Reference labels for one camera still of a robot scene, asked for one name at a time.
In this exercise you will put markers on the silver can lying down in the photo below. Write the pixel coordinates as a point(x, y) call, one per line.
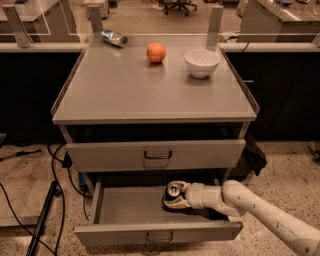
point(114, 38)

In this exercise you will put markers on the dark cloth on floor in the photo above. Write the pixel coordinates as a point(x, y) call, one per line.
point(252, 159)

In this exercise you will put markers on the grey open middle drawer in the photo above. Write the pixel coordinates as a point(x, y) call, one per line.
point(134, 214)

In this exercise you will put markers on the blue pepsi can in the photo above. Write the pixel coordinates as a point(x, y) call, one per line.
point(172, 191)

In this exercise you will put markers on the orange fruit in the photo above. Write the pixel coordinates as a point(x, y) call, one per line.
point(156, 52)

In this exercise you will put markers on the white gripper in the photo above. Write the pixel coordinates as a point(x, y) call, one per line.
point(194, 196)

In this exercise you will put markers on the white ceramic bowl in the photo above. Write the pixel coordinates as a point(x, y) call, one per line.
point(201, 63)

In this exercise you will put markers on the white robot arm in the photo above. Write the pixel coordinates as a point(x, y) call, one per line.
point(235, 199)

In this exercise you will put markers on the black office chair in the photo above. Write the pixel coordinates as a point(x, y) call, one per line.
point(180, 4)

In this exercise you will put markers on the black flat bar on floor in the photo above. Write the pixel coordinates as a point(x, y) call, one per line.
point(32, 249)

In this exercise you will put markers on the grey metal drawer cabinet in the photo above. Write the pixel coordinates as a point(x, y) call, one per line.
point(118, 95)

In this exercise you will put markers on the grey top drawer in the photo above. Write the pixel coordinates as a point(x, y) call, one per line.
point(155, 155)

